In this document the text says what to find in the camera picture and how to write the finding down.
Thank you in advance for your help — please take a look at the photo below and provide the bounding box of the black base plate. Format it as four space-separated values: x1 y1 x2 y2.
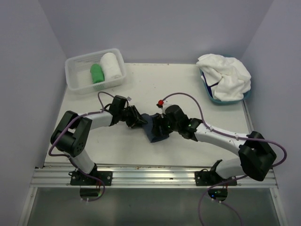
194 169 231 186
68 171 113 186

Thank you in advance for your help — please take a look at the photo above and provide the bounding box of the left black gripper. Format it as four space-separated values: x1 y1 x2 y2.
119 105 147 128

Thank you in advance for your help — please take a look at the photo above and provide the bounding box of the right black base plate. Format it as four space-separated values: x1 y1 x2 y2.
194 169 231 186

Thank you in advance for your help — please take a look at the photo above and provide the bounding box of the dark blue towel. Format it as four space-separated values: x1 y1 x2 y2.
142 113 169 143

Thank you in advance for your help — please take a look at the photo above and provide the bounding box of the green rolled towel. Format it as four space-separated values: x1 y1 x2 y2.
90 64 104 84

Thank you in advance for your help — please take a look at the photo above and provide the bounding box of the purple cable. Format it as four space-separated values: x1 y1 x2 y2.
162 92 288 226
48 91 116 202

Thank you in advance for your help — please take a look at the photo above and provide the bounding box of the white plastic basket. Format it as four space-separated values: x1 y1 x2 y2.
65 48 127 94

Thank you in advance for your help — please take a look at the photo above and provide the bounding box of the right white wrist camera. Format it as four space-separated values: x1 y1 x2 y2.
156 100 172 114

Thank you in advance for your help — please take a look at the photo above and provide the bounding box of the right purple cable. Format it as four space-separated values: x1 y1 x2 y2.
162 92 288 226

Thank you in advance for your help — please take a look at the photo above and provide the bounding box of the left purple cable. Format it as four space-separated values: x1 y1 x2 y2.
48 91 116 202

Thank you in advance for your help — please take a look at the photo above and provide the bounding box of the teal plastic basin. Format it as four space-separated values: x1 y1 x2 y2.
199 55 252 106

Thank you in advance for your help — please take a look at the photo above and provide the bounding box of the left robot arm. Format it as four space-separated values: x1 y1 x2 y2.
48 95 148 185

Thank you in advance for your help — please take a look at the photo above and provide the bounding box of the white rolled towel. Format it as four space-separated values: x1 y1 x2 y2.
100 52 122 81

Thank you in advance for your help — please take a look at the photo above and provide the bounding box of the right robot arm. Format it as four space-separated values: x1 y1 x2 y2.
152 101 277 185

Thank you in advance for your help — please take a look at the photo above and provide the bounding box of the white towel pile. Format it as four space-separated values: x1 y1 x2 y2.
196 53 252 102

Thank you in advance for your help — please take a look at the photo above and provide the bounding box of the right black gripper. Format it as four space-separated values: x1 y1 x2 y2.
151 113 180 137

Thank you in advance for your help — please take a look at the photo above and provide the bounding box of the aluminium mounting rail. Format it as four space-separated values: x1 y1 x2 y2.
30 164 278 189

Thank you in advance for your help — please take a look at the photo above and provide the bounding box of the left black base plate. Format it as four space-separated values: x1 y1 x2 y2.
68 171 113 186

